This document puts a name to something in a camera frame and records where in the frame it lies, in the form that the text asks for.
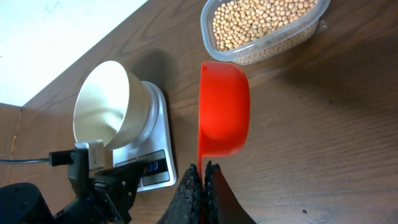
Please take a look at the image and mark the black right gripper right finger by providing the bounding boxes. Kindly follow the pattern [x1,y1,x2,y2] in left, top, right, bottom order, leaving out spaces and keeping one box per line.
[204,161,256,224]

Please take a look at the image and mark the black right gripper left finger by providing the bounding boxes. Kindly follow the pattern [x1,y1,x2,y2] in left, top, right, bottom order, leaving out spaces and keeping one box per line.
[157,164,203,224]

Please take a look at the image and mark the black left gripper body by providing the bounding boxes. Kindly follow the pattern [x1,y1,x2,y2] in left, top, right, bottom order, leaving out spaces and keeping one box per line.
[54,161,146,223]

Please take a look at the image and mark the red measuring scoop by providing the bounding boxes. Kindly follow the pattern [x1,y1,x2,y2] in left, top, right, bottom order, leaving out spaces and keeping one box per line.
[197,61,251,177]

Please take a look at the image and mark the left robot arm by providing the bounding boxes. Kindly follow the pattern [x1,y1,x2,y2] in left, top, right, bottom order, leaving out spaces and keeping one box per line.
[1,161,146,223]

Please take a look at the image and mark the white digital kitchen scale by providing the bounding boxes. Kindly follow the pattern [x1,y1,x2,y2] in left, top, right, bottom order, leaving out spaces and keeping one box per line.
[113,81,177,192]

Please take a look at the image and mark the cream bowl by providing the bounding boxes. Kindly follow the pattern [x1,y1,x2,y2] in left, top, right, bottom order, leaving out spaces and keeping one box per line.
[73,60,150,150]

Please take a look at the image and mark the clear plastic container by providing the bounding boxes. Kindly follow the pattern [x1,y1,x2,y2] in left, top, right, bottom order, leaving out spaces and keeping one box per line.
[200,0,330,65]

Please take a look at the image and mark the soybeans in container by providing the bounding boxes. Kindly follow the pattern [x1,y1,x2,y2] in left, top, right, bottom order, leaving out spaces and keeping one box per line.
[212,0,318,52]

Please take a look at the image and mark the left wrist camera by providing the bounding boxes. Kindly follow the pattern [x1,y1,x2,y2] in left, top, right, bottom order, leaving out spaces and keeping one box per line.
[49,140,105,197]

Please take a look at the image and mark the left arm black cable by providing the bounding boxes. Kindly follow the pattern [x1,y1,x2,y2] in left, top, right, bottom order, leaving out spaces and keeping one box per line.
[0,158,50,165]

